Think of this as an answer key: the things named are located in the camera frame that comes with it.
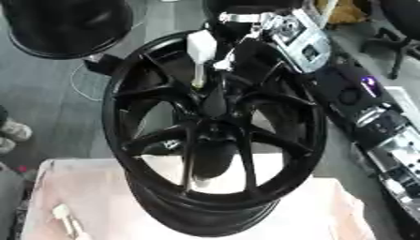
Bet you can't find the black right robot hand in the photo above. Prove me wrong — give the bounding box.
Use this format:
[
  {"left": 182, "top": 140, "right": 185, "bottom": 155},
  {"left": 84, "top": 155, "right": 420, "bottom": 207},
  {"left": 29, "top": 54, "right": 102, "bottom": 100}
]
[{"left": 203, "top": 0, "right": 308, "bottom": 117}]

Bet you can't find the black spoked wheel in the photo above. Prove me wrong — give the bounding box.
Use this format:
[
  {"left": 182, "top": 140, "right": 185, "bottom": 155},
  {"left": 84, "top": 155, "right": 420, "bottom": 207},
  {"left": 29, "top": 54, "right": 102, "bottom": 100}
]
[{"left": 99, "top": 29, "right": 330, "bottom": 238}]

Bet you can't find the black round wheel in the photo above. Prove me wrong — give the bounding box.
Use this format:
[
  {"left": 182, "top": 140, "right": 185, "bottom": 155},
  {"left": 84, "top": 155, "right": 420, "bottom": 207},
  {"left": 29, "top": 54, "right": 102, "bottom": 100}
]
[{"left": 0, "top": 0, "right": 137, "bottom": 61}]

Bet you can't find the tan bag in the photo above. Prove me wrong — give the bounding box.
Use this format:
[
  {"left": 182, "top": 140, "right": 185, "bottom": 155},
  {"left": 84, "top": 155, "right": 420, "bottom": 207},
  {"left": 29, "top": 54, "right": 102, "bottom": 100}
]
[{"left": 316, "top": 0, "right": 369, "bottom": 26}]

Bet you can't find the small black box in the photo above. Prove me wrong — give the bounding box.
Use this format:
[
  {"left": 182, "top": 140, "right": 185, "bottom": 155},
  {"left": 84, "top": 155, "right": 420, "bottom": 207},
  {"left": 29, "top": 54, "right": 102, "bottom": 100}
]
[{"left": 80, "top": 52, "right": 131, "bottom": 76}]

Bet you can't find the black office chair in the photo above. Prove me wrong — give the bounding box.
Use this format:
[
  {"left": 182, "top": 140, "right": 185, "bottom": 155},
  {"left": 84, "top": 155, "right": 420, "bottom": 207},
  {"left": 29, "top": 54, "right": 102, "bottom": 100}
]
[{"left": 357, "top": 0, "right": 420, "bottom": 81}]

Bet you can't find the person's shoe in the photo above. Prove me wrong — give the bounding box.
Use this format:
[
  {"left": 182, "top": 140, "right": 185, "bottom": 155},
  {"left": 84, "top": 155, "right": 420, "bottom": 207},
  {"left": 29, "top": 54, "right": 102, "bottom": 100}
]
[
  {"left": 0, "top": 118, "right": 35, "bottom": 143},
  {"left": 0, "top": 136, "right": 19, "bottom": 155}
]

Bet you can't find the thin white cable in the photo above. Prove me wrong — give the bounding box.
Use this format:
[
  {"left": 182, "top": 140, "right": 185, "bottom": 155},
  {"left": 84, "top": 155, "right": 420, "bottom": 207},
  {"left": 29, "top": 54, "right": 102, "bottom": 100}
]
[{"left": 68, "top": 62, "right": 109, "bottom": 102}]

